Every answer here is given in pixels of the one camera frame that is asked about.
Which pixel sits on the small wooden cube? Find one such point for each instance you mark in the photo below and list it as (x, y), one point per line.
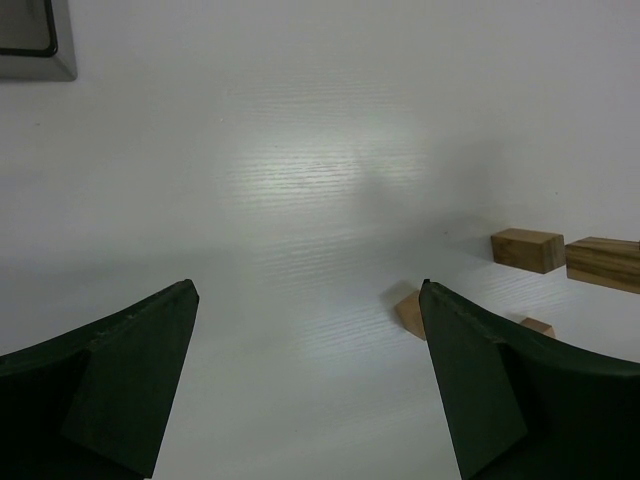
(409, 313)
(538, 326)

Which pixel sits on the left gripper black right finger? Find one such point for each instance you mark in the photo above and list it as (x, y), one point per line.
(522, 405)

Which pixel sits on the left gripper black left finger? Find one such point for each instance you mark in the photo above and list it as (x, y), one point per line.
(94, 403)

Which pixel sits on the striped wooden block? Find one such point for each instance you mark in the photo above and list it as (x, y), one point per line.
(609, 263)

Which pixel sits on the translucent grey plastic bin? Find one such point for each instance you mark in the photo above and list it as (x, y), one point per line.
(37, 41)

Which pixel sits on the long wooden block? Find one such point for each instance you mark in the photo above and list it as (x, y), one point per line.
(533, 251)

